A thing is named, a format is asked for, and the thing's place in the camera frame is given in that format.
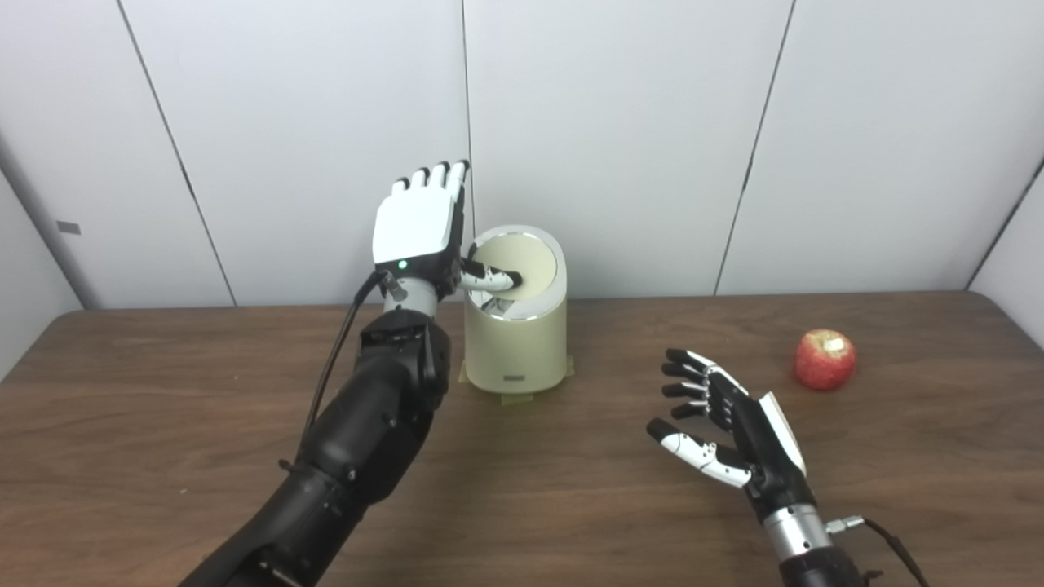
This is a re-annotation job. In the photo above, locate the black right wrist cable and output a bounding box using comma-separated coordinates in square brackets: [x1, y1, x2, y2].
[825, 515, 931, 587]

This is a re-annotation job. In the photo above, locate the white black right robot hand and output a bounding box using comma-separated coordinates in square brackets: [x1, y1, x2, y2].
[647, 349, 817, 523]

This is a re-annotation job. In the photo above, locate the cream round bin lid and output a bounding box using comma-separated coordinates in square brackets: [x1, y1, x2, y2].
[476, 235, 559, 299]

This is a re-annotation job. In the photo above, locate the cream-colored round bin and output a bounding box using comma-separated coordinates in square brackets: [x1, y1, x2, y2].
[463, 225, 568, 395]

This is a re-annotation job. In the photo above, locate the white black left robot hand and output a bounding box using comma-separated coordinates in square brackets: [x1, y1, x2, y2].
[372, 160, 524, 299]

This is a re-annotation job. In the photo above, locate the red apple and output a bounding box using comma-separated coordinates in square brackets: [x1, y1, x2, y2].
[794, 329, 858, 391]

